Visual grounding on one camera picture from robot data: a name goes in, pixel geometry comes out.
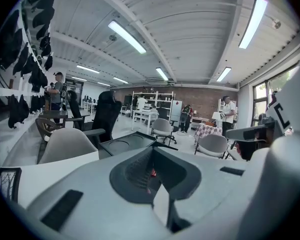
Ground grey chair black legs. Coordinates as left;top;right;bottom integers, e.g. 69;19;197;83
194;133;230;160
151;118;178;145

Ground row of black bags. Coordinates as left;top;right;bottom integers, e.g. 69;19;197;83
0;0;60;135

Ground grey shell chair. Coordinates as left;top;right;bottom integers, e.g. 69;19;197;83
37;127;100;165

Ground black high-back office chair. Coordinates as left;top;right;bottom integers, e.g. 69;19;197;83
82;90;123;150

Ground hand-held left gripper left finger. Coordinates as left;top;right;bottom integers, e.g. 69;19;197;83
24;146;172;240

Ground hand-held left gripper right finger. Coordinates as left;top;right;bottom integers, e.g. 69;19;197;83
152;146;251;235

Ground brown wooden armchair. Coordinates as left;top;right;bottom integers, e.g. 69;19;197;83
34;117;66;145

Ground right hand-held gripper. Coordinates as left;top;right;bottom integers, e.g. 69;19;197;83
226;56;300;141

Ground window with dark frame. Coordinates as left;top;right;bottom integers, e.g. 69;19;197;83
252;66;300;125

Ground dark wicker side table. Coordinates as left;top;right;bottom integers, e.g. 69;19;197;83
38;109;69;125

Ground checked tablecloth table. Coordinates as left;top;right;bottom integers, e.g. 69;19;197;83
193;122;223;145

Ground ceiling tube light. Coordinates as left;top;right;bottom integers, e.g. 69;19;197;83
76;64;101;74
107;20;147;54
155;67;170;82
238;0;269;50
216;66;233;83

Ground white metal shelving unit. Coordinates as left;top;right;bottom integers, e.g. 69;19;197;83
0;0;56;165

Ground black picture frame tree drawing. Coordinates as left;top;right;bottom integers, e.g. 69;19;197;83
0;167;23;202

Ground white metal-legged table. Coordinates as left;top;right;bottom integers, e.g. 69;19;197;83
131;109;159;135

